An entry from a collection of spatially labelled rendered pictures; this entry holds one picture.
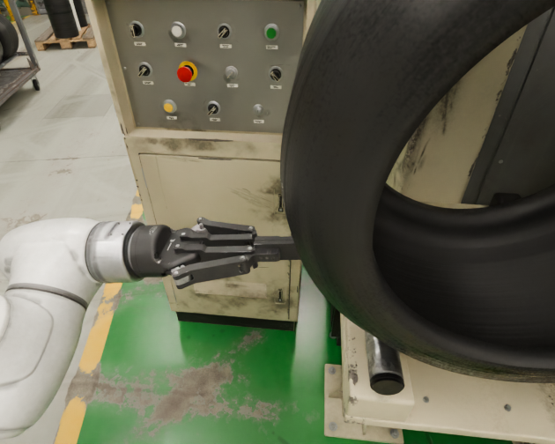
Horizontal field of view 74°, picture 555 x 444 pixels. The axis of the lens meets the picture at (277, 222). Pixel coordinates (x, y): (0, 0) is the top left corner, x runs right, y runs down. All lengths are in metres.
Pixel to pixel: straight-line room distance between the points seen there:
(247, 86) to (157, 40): 0.26
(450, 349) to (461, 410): 0.21
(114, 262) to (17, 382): 0.17
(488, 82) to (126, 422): 1.47
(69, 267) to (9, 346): 0.12
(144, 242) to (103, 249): 0.06
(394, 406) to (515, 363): 0.17
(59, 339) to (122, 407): 1.08
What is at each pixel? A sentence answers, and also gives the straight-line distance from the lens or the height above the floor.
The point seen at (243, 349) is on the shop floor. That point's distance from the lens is 1.64.
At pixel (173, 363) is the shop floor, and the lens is 1.65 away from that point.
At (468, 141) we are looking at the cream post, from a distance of 0.75.
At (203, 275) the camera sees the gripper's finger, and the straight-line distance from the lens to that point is 0.49.
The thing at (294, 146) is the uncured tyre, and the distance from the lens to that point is 0.33.
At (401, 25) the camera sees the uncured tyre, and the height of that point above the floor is 1.32.
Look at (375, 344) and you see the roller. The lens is 0.56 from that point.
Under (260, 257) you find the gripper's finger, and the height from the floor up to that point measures 1.03.
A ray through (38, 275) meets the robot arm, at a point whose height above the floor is 1.02.
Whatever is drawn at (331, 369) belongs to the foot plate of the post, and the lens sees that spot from 1.56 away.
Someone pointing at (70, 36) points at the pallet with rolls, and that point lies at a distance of 6.86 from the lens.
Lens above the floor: 1.37
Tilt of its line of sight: 38 degrees down
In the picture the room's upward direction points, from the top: straight up
